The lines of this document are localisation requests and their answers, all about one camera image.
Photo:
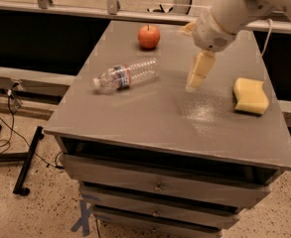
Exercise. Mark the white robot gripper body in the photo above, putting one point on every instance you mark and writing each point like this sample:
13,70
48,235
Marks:
209,34

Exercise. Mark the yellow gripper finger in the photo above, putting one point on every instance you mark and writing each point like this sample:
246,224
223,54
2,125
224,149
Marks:
203,63
188,29

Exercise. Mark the clear plastic water bottle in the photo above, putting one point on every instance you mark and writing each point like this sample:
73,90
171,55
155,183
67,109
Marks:
124,75

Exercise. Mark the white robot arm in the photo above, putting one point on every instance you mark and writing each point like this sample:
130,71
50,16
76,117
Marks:
233,15

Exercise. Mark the red apple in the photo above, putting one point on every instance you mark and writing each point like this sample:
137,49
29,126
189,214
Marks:
148,37

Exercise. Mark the yellow sponge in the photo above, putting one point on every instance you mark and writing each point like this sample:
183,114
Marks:
250,96

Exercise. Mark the grey drawer cabinet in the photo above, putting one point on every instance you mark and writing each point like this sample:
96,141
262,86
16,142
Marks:
161,125

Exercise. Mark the grey metal railing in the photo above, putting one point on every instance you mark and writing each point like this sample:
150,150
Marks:
160,11

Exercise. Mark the bottom grey drawer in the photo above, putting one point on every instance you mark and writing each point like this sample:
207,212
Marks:
153,224

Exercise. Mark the grey drawer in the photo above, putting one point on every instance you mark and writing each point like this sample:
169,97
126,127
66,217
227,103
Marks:
153,224
211,190
158,207

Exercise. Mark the top grey drawer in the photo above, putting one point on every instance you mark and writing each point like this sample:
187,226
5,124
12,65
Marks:
211,190

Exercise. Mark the middle grey drawer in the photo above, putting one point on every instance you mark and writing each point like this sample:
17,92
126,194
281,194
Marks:
158,207

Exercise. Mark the grey metal side beam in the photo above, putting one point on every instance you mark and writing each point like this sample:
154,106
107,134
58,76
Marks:
38,82

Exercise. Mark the blue tape cross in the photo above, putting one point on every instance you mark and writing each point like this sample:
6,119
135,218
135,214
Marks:
82,223

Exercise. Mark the black metal floor stand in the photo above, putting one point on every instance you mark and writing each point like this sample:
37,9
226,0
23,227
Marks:
26,159

